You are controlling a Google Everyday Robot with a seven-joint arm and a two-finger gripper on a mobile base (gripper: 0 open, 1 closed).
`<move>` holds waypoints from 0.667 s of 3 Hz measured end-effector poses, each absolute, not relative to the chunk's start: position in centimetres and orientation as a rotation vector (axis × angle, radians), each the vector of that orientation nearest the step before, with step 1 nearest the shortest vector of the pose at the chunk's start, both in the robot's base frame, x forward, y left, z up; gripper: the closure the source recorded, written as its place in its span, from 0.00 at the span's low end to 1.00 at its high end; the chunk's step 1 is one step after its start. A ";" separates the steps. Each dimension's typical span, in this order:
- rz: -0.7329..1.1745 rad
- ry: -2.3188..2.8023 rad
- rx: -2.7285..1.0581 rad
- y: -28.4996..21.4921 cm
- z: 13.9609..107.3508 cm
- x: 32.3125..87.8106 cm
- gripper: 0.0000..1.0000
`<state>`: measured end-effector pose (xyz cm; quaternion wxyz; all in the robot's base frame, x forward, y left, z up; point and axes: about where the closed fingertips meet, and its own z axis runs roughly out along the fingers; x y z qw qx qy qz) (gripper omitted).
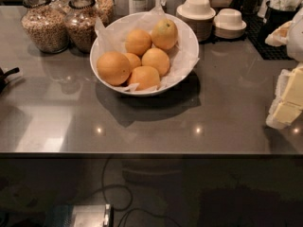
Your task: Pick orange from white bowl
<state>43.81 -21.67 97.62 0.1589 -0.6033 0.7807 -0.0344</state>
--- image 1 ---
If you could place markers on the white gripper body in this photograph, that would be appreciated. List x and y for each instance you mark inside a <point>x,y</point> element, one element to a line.
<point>295,38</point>

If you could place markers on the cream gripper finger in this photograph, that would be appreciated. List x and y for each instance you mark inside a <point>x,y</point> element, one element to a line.
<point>279,36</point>
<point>288,103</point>

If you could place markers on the yellowish orange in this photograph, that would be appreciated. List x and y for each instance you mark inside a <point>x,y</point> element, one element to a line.
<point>165,34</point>

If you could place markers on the white paper bowl liner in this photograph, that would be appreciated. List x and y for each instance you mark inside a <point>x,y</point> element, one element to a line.
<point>180,60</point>

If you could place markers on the black rubber mesh mat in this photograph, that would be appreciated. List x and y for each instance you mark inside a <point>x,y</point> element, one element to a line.
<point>267,52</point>

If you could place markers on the black container with napkins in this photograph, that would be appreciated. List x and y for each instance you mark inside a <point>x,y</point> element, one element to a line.
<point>277,13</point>

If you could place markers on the stack of paper bowls right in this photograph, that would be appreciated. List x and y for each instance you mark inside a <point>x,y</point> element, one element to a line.
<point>228,24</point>

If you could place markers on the stack of paper bowls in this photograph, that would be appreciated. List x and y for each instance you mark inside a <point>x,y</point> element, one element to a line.
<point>199,15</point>
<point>228,24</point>

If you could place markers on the stack of paper bowls left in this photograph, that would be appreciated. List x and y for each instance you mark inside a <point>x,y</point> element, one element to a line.
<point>199,15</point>

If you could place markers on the orange right middle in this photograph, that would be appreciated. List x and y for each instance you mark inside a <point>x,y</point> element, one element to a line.
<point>158,59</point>

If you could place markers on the orange front middle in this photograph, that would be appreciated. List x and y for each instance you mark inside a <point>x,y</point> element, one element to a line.
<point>144,77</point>

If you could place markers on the orange back middle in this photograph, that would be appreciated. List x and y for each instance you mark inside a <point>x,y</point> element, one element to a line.
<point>138,41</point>

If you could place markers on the small orange in centre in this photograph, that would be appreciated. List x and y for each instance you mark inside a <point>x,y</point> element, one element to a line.
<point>134,60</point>

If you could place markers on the large orange front left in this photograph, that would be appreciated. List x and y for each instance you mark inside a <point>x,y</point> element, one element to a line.
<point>113,67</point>

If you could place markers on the glass jar of grains back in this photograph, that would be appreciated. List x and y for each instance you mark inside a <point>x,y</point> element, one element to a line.
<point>106,12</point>

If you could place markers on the glass jar of grains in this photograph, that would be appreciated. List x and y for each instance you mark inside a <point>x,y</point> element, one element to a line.
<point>106,12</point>
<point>45,26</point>
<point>80,23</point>

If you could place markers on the glass jar of grains middle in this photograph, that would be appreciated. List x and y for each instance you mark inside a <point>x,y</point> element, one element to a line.
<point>80,23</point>

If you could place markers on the silver box under table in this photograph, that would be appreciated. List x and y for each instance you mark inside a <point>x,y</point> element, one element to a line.
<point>92,216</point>

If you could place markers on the glass jar of grains left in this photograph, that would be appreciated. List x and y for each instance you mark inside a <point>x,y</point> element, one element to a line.
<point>45,26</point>

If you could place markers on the black handle at left edge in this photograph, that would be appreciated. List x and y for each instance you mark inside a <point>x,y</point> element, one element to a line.
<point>4,76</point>

